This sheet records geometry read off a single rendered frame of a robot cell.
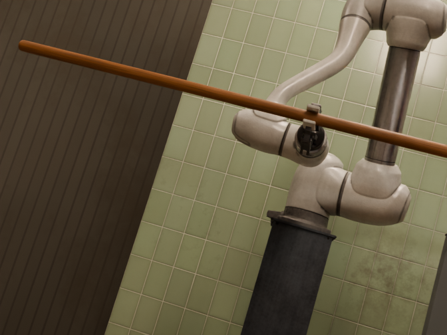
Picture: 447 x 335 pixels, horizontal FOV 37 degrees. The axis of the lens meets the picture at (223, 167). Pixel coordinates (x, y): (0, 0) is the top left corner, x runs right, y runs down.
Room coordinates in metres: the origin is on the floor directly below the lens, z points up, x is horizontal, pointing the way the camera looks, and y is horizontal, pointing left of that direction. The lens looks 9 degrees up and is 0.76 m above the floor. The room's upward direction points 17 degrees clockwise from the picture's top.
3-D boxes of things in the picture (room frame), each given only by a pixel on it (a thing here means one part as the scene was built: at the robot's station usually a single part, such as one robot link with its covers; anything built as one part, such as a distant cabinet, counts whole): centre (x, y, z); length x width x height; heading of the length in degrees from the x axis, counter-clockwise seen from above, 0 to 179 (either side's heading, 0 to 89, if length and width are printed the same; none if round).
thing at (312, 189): (2.24, -0.33, 1.17); 0.18 x 0.16 x 0.22; 70
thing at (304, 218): (2.24, -0.30, 1.03); 0.22 x 0.18 x 0.06; 83
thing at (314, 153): (1.79, -0.21, 1.20); 0.09 x 0.06 x 0.09; 80
